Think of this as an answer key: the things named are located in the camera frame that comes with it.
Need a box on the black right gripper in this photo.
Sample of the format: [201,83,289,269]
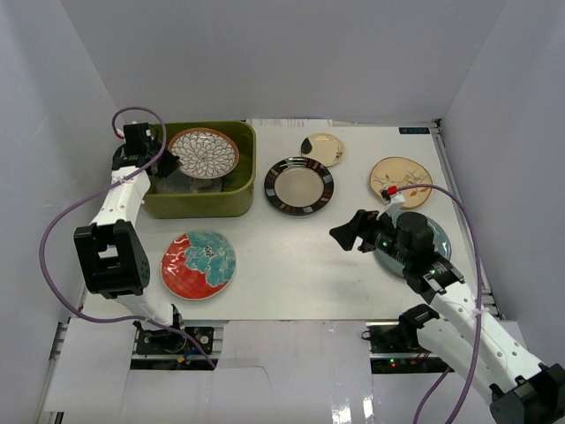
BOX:
[328,208,411,268]

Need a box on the grey reindeer plate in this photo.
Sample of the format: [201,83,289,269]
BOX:
[155,170,223,194]

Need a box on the flower pattern bowl orange rim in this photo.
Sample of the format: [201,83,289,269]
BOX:
[168,127,239,179]

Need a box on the red and teal plate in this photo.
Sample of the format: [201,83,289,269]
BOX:
[161,230,237,301]

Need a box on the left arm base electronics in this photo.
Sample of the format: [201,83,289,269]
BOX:
[130,326,223,371]

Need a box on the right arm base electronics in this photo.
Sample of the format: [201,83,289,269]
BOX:
[361,322,448,375]

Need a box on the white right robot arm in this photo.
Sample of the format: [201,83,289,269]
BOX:
[329,210,564,423]

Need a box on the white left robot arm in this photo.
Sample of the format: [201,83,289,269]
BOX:
[73,123,187,352]

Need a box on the green plastic bin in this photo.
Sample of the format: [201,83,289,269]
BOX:
[144,121,256,219]

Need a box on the tan bird pattern plate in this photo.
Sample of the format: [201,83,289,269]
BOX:
[369,156,433,209]

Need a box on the dark striped rim plate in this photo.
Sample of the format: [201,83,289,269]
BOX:
[263,156,335,216]

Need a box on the light blue plate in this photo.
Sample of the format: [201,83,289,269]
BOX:
[374,216,452,279]

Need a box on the small cream plate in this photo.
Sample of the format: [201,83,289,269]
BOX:
[300,132,345,167]

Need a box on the blue table label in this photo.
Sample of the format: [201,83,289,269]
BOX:
[398,127,430,135]

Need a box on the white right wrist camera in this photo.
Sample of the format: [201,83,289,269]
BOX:
[377,185,405,219]

